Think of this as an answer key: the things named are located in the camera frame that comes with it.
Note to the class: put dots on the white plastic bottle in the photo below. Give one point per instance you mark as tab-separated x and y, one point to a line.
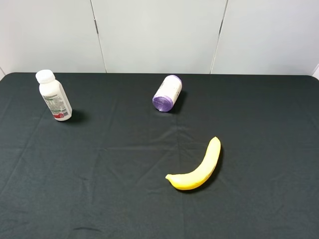
54	95

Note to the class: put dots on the purple white bag roll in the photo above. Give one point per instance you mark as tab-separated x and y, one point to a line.
167	94

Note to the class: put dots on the yellow banana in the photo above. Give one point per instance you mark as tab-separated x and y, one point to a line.
201	174

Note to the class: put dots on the black tablecloth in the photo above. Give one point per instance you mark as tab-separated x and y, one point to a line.
101	174

